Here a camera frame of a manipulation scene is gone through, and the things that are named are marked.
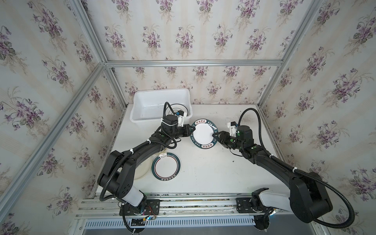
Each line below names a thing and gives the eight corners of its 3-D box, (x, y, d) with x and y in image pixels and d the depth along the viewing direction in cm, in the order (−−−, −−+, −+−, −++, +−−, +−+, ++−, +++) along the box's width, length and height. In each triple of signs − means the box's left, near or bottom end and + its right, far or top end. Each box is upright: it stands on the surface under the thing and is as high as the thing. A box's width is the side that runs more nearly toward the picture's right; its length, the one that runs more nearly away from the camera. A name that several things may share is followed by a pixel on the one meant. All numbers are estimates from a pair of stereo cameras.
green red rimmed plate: (150, 180, 84) (149, 179, 82) (154, 153, 95) (154, 152, 93) (180, 180, 84) (180, 179, 82) (181, 154, 95) (181, 152, 93)
